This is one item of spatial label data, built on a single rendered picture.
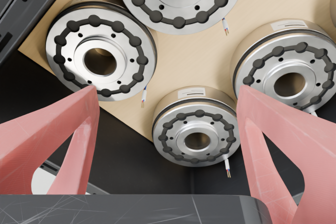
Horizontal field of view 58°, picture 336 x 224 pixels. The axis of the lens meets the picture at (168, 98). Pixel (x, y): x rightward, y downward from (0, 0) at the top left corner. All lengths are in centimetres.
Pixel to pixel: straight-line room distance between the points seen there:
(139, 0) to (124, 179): 18
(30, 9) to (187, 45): 16
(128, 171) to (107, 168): 3
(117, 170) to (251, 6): 21
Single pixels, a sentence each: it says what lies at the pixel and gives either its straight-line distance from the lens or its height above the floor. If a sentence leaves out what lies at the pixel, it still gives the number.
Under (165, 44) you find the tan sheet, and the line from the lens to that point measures 31.
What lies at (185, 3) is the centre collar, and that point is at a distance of 25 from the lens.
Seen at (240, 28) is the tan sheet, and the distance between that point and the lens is 31.
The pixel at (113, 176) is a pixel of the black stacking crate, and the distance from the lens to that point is 33.
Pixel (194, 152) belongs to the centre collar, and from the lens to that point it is 36.
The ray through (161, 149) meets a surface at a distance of 36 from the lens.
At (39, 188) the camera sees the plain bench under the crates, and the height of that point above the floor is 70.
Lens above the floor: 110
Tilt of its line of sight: 51 degrees down
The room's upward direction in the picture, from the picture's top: 178 degrees counter-clockwise
